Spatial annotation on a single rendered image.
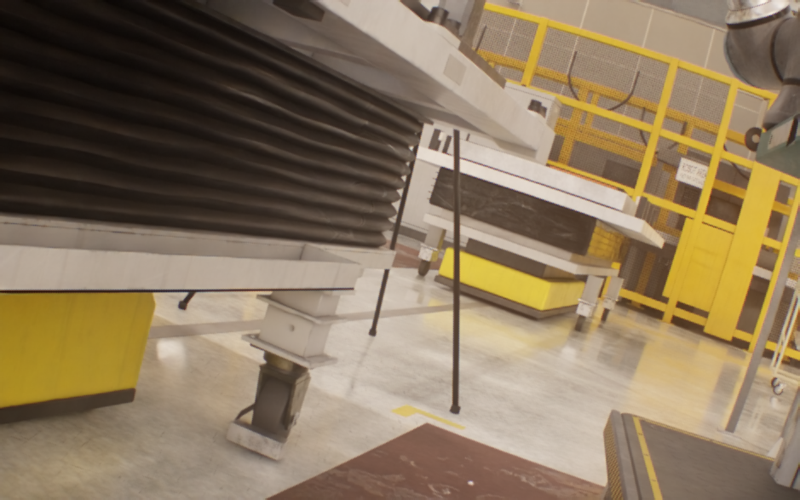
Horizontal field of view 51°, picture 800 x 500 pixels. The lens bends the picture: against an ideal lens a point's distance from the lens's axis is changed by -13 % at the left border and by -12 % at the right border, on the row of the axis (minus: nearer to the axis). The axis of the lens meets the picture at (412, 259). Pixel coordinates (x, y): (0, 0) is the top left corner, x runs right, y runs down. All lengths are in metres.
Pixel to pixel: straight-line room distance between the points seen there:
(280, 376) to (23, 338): 0.60
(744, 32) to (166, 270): 1.16
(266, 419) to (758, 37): 1.25
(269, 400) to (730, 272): 9.25
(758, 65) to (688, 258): 9.10
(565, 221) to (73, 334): 4.63
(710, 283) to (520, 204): 5.19
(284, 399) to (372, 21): 0.94
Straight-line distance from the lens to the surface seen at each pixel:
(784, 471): 1.61
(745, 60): 1.86
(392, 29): 1.25
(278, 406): 1.89
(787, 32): 1.76
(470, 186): 6.09
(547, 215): 5.96
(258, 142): 1.64
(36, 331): 1.54
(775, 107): 1.68
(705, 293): 10.87
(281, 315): 1.84
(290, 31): 1.55
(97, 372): 1.73
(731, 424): 4.21
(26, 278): 1.02
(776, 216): 12.84
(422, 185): 10.58
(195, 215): 1.55
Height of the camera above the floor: 0.61
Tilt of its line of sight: 4 degrees down
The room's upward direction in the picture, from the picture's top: 18 degrees clockwise
